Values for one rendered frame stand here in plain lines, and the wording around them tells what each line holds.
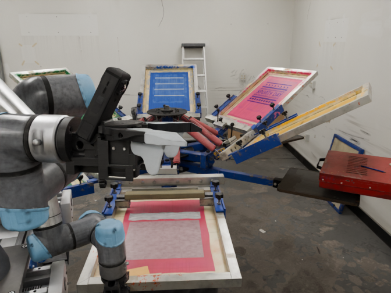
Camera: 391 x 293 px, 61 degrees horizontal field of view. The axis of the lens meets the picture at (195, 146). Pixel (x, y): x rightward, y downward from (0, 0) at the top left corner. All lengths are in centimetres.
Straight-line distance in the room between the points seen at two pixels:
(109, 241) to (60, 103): 39
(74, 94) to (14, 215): 45
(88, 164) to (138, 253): 99
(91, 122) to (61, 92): 47
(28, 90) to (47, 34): 512
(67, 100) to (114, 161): 50
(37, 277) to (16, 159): 53
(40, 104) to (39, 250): 37
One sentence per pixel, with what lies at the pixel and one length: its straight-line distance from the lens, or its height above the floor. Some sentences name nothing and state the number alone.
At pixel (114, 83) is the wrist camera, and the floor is 175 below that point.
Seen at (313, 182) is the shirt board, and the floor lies 95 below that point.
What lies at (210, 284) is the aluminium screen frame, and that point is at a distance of 130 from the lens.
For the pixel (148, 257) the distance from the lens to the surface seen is 146.
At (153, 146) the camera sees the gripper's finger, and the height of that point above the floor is 167.
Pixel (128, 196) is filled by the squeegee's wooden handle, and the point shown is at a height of 105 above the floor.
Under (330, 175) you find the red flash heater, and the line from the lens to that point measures 198.
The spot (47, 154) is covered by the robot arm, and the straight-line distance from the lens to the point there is 54.
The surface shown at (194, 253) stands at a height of 96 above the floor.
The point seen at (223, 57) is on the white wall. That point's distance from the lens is 578.
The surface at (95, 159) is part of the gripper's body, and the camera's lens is 52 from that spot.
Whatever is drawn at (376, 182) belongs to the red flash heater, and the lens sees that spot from 198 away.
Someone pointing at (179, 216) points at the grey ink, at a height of 96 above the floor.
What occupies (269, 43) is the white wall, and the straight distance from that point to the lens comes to 593.
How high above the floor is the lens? 180
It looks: 18 degrees down
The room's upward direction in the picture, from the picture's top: straight up
